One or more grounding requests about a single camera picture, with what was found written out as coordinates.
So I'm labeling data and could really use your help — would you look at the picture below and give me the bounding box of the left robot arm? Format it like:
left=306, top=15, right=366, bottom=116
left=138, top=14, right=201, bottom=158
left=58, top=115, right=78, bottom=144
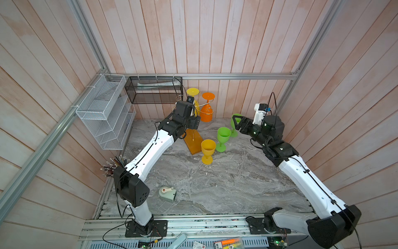
left=113, top=96, right=201, bottom=230

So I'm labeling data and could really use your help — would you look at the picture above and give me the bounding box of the yellow wine glass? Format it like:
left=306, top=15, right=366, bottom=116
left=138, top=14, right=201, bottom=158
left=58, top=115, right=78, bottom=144
left=187, top=88, right=200, bottom=116
left=201, top=139, right=216, bottom=165

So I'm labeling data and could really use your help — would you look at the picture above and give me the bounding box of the red pencil cup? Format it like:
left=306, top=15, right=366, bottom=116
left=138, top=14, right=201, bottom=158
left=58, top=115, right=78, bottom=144
left=101, top=155, right=127, bottom=177

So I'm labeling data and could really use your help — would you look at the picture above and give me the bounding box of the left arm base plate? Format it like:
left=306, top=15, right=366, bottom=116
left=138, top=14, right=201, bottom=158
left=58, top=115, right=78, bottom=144
left=125, top=220, right=168, bottom=238

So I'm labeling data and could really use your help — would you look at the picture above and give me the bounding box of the green wine glass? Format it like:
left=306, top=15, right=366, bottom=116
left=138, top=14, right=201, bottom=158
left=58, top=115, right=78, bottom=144
left=216, top=127, right=231, bottom=153
left=231, top=113, right=242, bottom=138

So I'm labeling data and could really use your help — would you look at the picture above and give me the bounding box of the orange wine glass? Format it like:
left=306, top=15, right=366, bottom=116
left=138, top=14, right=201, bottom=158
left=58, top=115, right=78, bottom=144
left=200, top=92, right=215, bottom=122

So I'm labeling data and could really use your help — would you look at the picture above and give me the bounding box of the gold rack with wooden base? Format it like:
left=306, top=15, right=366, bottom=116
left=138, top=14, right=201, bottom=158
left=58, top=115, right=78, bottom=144
left=181, top=93, right=215, bottom=155

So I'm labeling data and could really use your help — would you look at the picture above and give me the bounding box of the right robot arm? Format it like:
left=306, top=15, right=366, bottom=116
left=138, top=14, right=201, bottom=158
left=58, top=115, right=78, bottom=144
left=232, top=115, right=362, bottom=249

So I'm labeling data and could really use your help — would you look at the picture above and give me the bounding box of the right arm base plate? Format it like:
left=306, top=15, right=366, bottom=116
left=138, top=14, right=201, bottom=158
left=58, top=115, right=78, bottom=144
left=245, top=216, right=291, bottom=234

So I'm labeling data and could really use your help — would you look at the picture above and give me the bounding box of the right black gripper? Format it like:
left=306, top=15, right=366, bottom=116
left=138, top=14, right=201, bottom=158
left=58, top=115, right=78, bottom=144
left=234, top=116, right=270, bottom=152

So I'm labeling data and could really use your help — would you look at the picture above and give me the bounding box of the white wire mesh shelf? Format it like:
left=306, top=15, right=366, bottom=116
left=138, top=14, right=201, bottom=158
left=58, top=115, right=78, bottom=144
left=76, top=74, right=136, bottom=150

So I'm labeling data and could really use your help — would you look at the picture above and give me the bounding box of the aluminium front rail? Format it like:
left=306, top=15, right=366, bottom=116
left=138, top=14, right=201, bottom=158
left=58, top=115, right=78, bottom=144
left=80, top=213, right=336, bottom=240

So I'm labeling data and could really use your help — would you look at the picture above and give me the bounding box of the box of coloured items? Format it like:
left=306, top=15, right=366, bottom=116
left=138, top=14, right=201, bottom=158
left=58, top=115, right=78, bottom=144
left=214, top=238, right=245, bottom=249

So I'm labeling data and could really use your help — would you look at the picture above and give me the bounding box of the black mesh basket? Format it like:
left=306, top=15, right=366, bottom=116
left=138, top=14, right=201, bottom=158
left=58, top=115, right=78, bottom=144
left=124, top=76, right=185, bottom=104

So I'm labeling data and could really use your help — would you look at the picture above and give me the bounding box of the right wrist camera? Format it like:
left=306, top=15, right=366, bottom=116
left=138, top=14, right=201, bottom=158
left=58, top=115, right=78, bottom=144
left=253, top=103, right=270, bottom=125

